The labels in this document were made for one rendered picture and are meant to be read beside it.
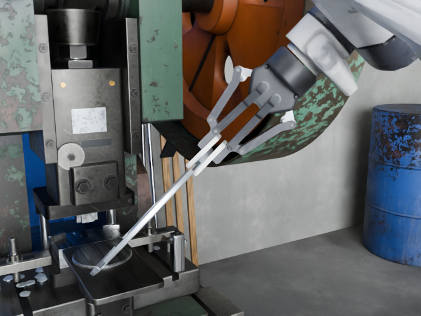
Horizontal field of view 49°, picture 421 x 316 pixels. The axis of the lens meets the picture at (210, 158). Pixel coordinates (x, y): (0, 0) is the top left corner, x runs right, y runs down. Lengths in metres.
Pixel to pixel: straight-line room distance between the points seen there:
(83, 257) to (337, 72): 0.65
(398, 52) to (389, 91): 2.86
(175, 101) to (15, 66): 0.32
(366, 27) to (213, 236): 2.26
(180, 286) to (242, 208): 1.71
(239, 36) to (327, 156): 2.09
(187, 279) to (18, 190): 0.48
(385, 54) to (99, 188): 0.63
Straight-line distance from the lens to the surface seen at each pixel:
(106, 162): 1.00
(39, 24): 0.93
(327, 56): 0.65
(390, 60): 0.62
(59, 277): 1.09
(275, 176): 2.88
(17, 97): 0.92
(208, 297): 1.13
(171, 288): 1.11
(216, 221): 2.71
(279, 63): 0.68
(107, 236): 1.13
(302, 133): 1.02
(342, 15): 0.58
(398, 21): 0.48
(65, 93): 0.98
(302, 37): 0.68
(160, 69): 0.99
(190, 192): 2.27
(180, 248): 1.09
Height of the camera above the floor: 1.20
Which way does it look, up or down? 13 degrees down
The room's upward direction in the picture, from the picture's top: straight up
